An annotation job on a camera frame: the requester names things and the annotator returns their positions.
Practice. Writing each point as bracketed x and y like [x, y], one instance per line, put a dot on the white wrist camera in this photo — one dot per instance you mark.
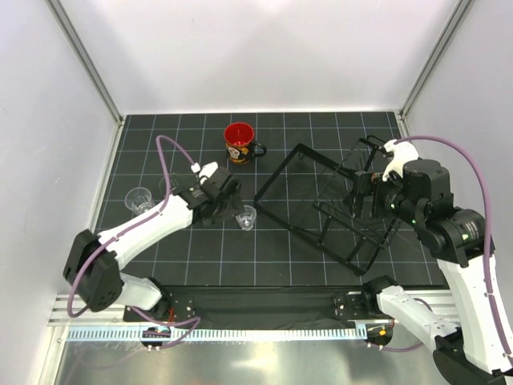
[202, 171]
[402, 153]

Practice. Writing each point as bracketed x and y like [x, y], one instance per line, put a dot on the small clear faceted glass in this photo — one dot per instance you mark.
[247, 219]

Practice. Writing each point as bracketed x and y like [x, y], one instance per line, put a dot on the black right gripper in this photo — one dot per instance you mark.
[369, 183]

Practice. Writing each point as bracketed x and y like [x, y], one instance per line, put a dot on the black grid mat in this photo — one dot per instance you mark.
[268, 255]

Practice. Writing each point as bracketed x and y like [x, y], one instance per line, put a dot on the clear plastic cup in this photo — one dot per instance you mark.
[139, 200]

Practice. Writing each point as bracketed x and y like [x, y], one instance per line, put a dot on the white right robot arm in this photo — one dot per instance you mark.
[477, 349]

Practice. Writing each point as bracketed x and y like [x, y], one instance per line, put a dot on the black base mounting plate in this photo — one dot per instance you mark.
[274, 307]

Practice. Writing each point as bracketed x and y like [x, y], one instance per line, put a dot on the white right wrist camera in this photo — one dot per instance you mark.
[402, 153]

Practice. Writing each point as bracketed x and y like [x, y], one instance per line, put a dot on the black wire dish rack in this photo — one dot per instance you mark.
[307, 195]

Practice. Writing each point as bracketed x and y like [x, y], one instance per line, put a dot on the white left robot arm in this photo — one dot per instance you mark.
[96, 263]

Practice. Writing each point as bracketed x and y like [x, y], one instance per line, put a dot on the aluminium rail with slots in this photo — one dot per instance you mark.
[119, 324]

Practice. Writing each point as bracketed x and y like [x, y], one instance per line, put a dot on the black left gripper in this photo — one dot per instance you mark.
[236, 205]

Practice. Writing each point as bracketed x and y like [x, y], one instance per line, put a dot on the green grey mug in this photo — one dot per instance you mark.
[174, 181]

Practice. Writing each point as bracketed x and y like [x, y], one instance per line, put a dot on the red skull mug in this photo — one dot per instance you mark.
[241, 145]

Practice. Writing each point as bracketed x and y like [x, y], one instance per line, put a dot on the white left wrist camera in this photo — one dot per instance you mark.
[202, 171]

